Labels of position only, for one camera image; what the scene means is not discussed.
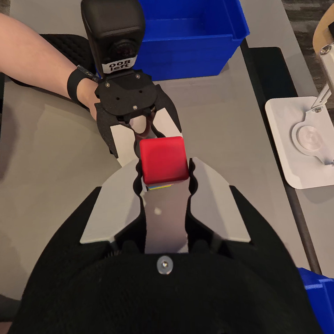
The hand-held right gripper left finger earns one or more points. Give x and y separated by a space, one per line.
112 209

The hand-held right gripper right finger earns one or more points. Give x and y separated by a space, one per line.
219 209

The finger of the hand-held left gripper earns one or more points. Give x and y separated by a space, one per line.
126 146
167 124

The red magnetic cube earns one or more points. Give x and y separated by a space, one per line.
164 159

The orange magnetic cube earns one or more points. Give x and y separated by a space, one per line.
162 185

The blue plastic bin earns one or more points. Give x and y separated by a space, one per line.
193 36
321 302

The person's left forearm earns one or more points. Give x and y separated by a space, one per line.
31 52

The person's left hand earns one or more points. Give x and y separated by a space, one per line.
93 107

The black textured mat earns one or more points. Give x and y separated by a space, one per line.
73 47

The white sign stand base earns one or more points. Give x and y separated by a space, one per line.
287 156

